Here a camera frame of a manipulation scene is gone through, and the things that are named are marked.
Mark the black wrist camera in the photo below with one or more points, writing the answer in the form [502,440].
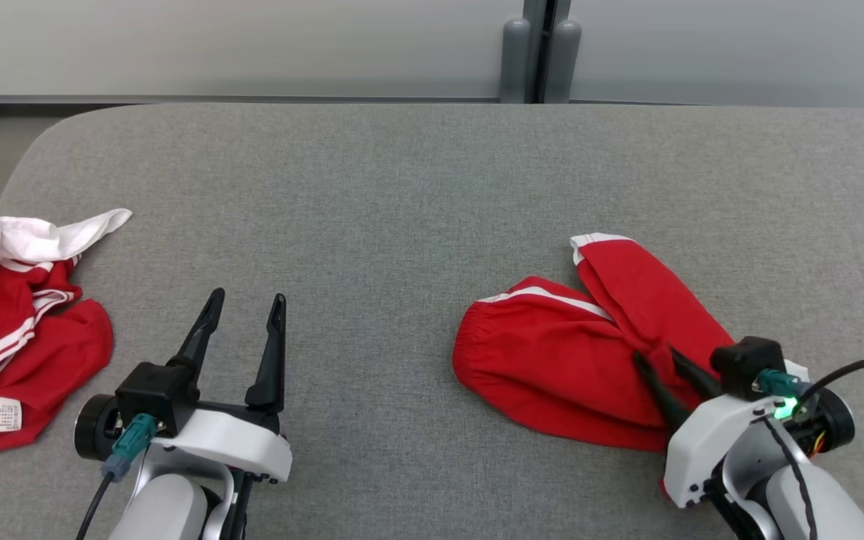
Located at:
[154,390]
[747,364]

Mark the red shorts with white stripe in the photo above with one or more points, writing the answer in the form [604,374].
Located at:
[552,352]

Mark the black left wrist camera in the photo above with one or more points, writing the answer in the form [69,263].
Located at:
[154,390]

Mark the dark partition frame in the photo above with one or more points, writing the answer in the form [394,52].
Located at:
[538,45]

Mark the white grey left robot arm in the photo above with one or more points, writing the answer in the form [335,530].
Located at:
[162,510]

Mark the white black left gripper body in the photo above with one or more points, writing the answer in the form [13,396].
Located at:
[237,442]

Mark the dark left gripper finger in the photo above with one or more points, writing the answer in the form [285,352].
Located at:
[199,337]
[273,367]

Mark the grey wall base rail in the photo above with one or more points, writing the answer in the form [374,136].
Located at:
[252,98]

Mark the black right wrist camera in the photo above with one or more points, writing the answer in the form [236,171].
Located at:
[747,364]

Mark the grey rounded post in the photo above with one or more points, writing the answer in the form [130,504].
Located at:
[563,60]
[514,60]

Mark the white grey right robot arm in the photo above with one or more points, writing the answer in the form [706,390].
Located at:
[814,502]

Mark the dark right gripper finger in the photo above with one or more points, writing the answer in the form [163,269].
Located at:
[664,397]
[698,379]

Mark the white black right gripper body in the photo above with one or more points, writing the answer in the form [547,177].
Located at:
[702,442]

